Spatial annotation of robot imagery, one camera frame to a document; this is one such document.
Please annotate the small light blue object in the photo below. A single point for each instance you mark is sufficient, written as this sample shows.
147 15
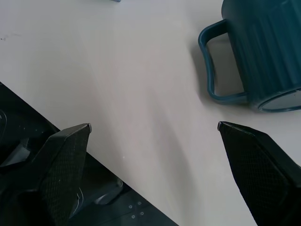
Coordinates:
116 0

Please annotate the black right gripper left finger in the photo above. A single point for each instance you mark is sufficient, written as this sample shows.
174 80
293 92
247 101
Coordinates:
62 169

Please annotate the dark teal ribbed mug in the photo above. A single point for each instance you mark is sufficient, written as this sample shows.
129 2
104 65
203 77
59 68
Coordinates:
256 56

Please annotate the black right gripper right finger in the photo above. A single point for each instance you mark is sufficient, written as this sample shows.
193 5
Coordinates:
258 169

